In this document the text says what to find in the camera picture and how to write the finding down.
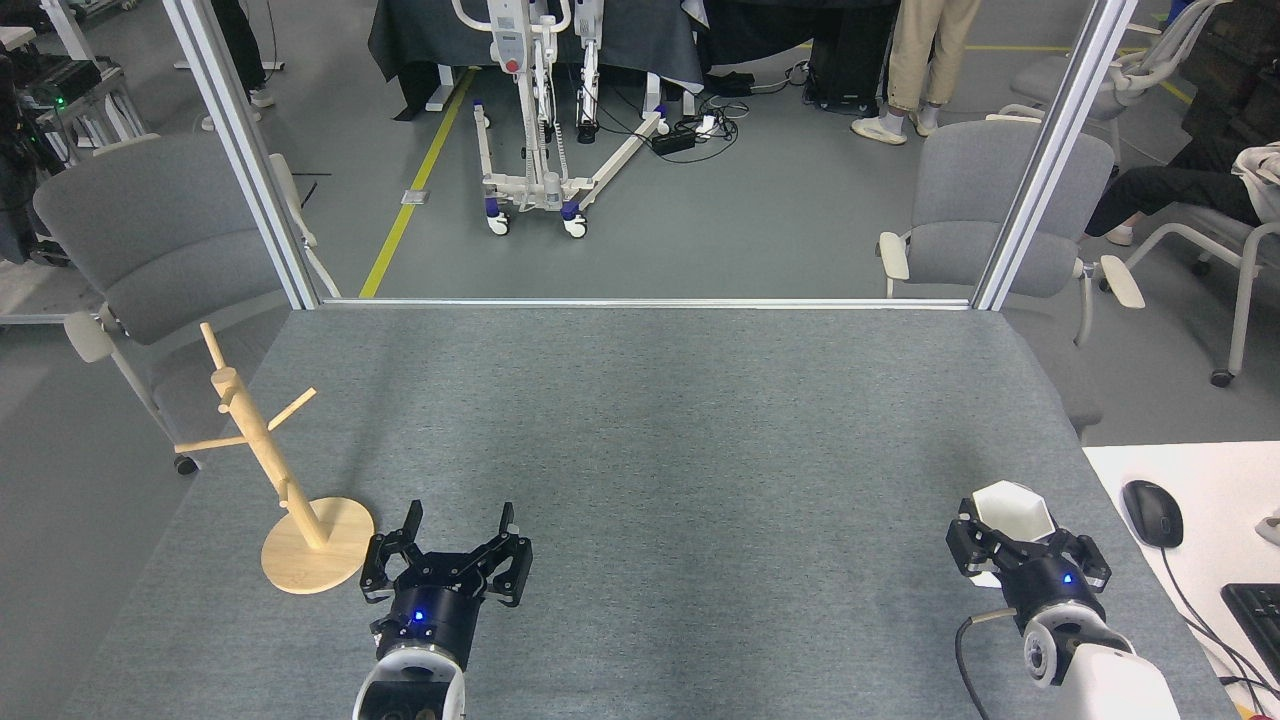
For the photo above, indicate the metal equipment cart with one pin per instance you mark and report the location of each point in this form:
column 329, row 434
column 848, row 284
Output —
column 60, row 80

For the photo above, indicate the silver aluminium rail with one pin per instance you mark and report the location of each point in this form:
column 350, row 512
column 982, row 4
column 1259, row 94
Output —
column 640, row 303

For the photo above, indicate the wooden cup rack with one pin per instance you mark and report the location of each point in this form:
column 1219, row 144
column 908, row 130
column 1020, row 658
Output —
column 310, row 560

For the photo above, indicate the dark cloth covered table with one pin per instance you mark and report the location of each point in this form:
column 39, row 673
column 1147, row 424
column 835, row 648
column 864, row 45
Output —
column 640, row 30

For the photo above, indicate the white frame chair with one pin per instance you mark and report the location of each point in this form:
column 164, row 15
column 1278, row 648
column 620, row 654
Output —
column 1245, row 300

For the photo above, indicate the white desk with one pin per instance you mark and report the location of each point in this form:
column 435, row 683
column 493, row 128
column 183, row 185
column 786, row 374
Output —
column 1220, row 480

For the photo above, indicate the black computer mouse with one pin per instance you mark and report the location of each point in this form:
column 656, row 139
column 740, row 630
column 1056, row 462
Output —
column 1152, row 512

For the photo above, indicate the black keyboard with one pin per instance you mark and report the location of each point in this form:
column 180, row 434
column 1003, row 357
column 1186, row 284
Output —
column 1260, row 615

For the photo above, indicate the black power strip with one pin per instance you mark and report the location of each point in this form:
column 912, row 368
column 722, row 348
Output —
column 674, row 141

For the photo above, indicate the person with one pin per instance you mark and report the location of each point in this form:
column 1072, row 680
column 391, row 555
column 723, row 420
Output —
column 910, row 50
column 240, row 40
column 1170, row 190

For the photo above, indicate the white office chair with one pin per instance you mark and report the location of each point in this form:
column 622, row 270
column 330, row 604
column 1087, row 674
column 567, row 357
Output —
column 1150, row 60

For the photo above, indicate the grey upholstered chair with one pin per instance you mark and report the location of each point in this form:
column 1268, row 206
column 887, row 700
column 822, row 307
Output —
column 150, row 230
column 990, row 190

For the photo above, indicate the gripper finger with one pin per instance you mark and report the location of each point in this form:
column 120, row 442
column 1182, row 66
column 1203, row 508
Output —
column 510, row 570
column 1085, row 560
column 970, row 550
column 379, row 575

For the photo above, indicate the silver floor socket plate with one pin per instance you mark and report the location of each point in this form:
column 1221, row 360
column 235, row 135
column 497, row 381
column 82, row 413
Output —
column 415, row 197

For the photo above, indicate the white stand on wheels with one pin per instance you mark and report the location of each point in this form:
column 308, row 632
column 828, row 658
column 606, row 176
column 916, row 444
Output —
column 503, row 40

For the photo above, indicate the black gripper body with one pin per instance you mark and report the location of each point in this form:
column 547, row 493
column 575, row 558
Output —
column 1045, row 590
column 428, row 610

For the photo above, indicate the silver aluminium post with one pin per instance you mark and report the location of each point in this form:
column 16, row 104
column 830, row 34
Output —
column 240, row 130
column 1060, row 130

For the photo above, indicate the black case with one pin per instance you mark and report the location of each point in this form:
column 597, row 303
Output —
column 850, row 60

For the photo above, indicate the white faceted cup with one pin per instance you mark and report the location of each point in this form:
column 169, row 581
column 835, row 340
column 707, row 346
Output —
column 1012, row 508

